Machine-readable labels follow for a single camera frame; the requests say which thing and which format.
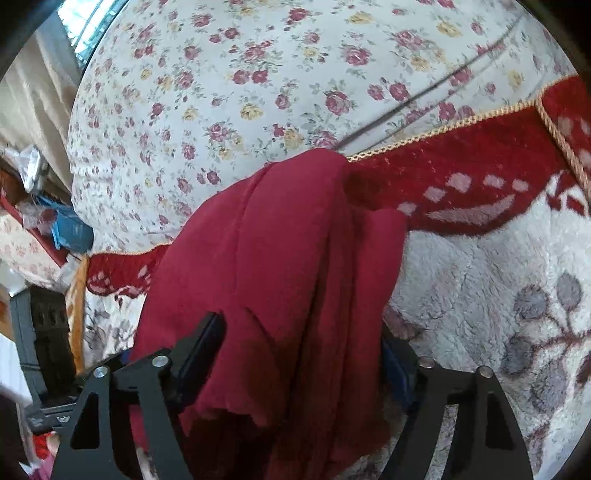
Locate blue plastic bag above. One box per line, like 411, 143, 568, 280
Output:
36, 196, 94, 254

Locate dark red garment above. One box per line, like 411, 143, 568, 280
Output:
132, 150, 406, 479

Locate white floral quilt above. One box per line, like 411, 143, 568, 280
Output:
67, 1, 574, 252

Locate red white plush blanket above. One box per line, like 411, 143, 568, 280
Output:
75, 75, 590, 479

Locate beige curtain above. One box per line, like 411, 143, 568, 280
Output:
1, 13, 81, 192

